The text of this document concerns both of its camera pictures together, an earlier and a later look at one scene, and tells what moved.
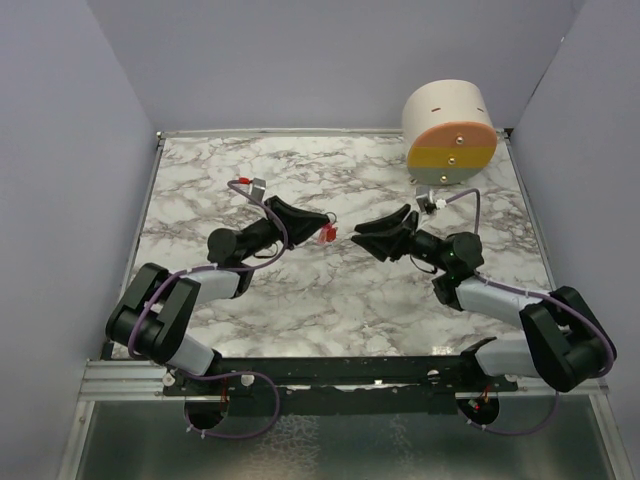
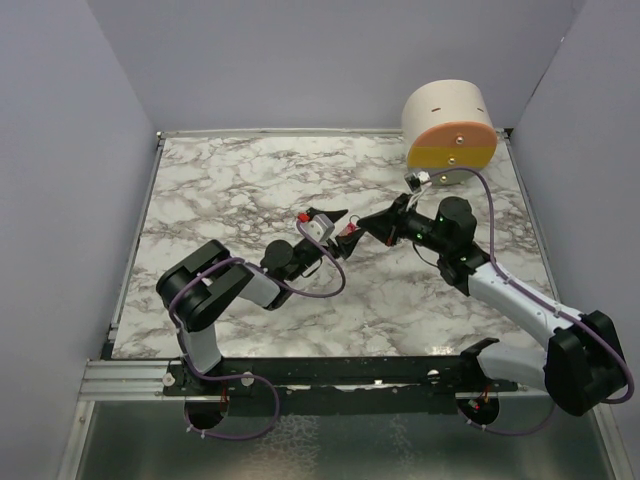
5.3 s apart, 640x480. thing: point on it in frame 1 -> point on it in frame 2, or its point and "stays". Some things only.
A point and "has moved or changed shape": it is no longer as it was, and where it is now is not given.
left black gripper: x=300 y=223 -> x=343 y=245
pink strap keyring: x=323 y=232 has moved or changed shape
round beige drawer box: x=449 y=133 stays
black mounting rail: x=446 y=374 stays
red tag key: x=331 y=233 has moved or changed shape
